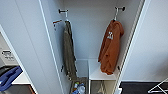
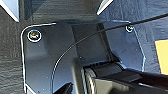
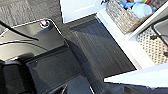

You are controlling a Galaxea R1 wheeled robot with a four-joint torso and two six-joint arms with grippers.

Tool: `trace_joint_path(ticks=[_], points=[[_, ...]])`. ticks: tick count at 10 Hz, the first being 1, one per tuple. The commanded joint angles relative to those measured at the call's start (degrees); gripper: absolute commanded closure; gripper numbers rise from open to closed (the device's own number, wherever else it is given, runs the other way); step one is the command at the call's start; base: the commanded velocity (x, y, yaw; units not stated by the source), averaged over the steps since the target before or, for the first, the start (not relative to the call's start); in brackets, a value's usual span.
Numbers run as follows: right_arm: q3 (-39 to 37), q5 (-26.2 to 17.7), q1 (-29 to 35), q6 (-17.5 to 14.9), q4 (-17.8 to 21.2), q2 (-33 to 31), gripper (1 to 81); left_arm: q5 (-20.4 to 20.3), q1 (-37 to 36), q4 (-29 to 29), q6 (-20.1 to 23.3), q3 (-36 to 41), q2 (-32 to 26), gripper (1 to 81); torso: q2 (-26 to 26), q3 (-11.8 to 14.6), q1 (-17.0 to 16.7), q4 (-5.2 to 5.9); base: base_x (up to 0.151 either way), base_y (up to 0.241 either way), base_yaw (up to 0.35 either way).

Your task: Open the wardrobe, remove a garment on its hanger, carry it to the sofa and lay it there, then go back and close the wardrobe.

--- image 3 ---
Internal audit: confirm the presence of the white wardrobe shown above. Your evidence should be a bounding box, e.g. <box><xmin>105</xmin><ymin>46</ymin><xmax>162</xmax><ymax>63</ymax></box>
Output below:
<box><xmin>95</xmin><ymin>2</ymin><xmax>168</xmax><ymax>71</ymax></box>

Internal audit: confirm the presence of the pale basket with dark spots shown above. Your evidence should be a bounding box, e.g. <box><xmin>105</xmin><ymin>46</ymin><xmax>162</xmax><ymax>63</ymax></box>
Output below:
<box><xmin>135</xmin><ymin>16</ymin><xmax>168</xmax><ymax>66</ymax></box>

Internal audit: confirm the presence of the blue plastic item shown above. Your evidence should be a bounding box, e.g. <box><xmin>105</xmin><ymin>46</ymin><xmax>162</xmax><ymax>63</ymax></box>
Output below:
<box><xmin>120</xmin><ymin>0</ymin><xmax>135</xmax><ymax>10</ymax></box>

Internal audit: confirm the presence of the thin black base cable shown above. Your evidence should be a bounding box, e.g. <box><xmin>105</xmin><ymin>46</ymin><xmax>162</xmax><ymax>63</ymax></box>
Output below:
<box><xmin>0</xmin><ymin>19</ymin><xmax>40</xmax><ymax>42</ymax></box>

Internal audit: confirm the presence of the brown wicker basket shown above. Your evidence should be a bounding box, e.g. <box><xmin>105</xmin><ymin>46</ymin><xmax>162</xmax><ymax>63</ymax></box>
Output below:
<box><xmin>105</xmin><ymin>0</ymin><xmax>158</xmax><ymax>35</ymax></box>

